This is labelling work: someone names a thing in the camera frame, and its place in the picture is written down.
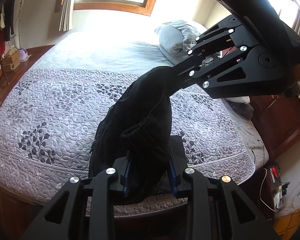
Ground black cable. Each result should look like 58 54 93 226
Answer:
250 139 268 165

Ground purple and white appliance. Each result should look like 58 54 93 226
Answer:
19 49 31 62

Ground black pants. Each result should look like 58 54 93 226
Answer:
88 66 185 205

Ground beige tied curtain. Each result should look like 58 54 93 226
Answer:
59 0 77 32

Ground white cable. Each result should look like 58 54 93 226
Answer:
259 167 277 212

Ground white wall pipe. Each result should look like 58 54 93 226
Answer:
19 0 24 49

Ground striped cloth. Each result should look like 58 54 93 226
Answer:
4 39 17 55

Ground white power adapter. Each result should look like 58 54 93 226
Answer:
274 182 290 208

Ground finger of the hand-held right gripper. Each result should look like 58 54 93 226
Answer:
187 15 243 58
170 45 252 100

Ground purple quilted bedspread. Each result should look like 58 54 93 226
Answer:
0 67 255 218

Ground power strip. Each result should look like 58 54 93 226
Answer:
269 164 282 180

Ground grey folded duvet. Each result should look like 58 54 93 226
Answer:
154 19 208 64

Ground bed with grey sheet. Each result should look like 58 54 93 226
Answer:
0 31 269 218

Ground white fleece blanket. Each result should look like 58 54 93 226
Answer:
225 95 250 104

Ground black hanging garment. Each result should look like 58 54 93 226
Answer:
1 0 17 42

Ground wooden headboard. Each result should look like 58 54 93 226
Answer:
249 94 300 155

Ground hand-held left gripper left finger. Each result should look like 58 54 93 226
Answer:
27 155 133 240

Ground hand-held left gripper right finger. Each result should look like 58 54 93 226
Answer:
167 152 283 240

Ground narrow wooden-framed window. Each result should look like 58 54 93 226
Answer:
260 0 298 24

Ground dark grey blanket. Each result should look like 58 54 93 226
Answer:
230 102 254 119

